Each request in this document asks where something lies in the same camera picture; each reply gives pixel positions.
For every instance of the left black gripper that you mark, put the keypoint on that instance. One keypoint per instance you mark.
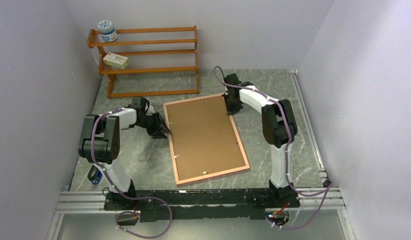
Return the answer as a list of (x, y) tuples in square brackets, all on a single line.
[(155, 132)]

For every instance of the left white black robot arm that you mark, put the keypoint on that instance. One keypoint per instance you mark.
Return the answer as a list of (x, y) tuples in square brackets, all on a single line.
[(99, 141)]

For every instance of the white blue-lidded jar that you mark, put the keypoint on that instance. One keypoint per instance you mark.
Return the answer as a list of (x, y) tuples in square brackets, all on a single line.
[(107, 31)]

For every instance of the brown cardboard backing board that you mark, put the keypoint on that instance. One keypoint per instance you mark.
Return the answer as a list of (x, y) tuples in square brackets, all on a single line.
[(205, 139)]

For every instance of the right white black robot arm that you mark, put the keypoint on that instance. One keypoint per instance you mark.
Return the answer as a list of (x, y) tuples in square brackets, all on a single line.
[(279, 128)]

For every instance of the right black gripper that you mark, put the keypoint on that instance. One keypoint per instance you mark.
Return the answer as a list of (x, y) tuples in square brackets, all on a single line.
[(230, 111)]

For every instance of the wooden three-tier shelf rack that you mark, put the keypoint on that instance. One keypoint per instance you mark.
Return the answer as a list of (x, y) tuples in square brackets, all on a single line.
[(150, 51)]

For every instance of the aluminium rail frame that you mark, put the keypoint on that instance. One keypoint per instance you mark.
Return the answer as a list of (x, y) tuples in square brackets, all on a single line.
[(151, 165)]

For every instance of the blue black stapler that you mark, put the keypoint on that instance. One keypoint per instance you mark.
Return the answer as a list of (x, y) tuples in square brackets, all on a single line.
[(94, 175)]

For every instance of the small white carton box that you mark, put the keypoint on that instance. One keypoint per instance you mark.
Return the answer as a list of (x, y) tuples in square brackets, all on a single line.
[(116, 60)]

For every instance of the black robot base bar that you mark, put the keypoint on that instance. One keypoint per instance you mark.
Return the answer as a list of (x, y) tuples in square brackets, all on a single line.
[(154, 205)]

